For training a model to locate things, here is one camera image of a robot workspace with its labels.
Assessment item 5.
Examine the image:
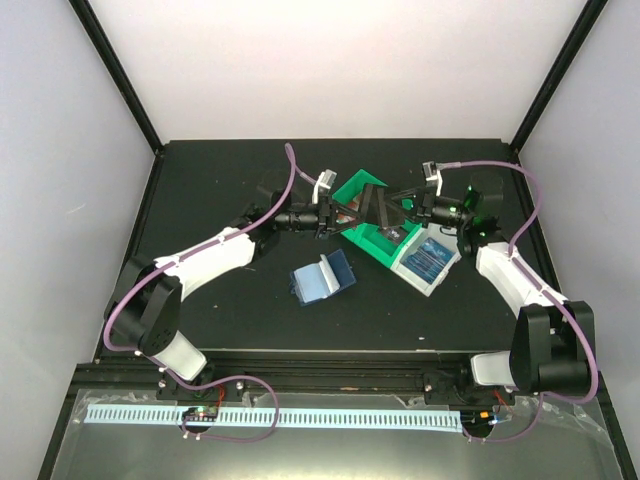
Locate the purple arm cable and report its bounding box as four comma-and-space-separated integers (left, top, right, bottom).
103, 142, 321, 444
439, 159, 600, 444

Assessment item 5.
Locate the green plastic bin middle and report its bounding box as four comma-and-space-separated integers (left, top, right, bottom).
356, 222, 421, 269

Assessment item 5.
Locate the blue leather card holder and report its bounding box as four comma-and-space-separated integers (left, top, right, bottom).
290, 249, 357, 306

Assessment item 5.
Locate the frame post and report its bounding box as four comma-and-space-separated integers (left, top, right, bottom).
510, 0, 608, 154
69, 0, 164, 155

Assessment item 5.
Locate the white slotted cable duct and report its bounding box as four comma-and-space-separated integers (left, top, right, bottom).
84, 404, 462, 433

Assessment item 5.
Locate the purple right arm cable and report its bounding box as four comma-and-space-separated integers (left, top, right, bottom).
439, 159, 600, 444

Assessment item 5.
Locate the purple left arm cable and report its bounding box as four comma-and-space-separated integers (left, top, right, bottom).
103, 142, 321, 444

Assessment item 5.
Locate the green plastic bin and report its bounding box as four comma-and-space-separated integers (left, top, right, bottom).
356, 222, 421, 269
333, 169, 386, 244

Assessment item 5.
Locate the red white card stack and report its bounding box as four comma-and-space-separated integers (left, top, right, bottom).
335, 194, 364, 225

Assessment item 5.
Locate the black aluminium frame rail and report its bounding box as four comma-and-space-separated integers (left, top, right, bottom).
70, 350, 479, 396

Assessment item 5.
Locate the blue card stack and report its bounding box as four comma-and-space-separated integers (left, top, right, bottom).
402, 238, 454, 285

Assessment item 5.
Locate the clear plastic bin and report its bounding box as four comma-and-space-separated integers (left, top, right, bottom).
391, 224, 461, 297

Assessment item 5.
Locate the small circuit board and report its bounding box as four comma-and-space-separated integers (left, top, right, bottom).
182, 406, 219, 422

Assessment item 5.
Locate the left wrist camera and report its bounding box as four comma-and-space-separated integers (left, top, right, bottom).
312, 169, 337, 204

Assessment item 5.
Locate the right frame post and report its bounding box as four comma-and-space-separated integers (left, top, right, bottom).
510, 0, 608, 154

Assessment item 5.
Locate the green plastic bin left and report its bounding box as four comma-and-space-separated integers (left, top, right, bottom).
333, 169, 386, 244

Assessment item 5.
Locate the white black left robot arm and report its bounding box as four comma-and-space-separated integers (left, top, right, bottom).
103, 170, 391, 399

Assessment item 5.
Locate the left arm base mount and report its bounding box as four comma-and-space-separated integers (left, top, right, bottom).
156, 366, 249, 404

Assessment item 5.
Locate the left frame post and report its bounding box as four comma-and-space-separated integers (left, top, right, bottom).
69, 0, 164, 155

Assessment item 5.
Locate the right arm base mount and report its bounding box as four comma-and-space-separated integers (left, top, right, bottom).
422, 370, 515, 408

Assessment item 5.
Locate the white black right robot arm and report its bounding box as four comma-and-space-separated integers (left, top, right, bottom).
365, 162, 599, 403

